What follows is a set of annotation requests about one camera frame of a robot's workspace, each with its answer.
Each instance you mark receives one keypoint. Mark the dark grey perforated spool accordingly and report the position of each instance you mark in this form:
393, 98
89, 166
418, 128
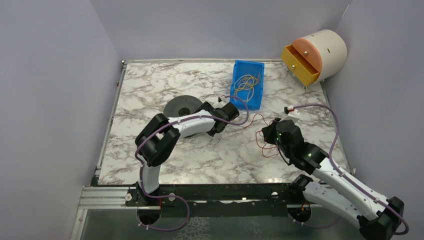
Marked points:
182, 105

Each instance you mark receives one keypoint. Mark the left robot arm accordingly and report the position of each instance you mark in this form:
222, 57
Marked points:
155, 143

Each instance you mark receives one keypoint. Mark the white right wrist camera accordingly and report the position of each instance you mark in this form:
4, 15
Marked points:
291, 114

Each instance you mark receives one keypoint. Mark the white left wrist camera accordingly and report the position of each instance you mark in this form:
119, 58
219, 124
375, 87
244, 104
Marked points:
222, 99

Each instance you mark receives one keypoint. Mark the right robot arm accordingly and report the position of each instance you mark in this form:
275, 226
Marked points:
376, 216

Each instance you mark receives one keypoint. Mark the round cream drawer cabinet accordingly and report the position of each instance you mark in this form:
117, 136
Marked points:
315, 57

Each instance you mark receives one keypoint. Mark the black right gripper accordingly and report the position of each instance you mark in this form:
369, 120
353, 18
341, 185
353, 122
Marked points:
269, 135

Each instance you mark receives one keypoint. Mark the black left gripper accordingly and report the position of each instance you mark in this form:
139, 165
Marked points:
228, 110

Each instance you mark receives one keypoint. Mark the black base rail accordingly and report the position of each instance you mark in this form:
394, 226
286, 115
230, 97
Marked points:
196, 200

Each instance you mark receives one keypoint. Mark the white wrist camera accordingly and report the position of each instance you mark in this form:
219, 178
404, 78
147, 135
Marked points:
222, 99
291, 114

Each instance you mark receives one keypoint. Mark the blue plastic bin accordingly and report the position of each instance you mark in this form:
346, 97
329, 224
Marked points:
247, 84

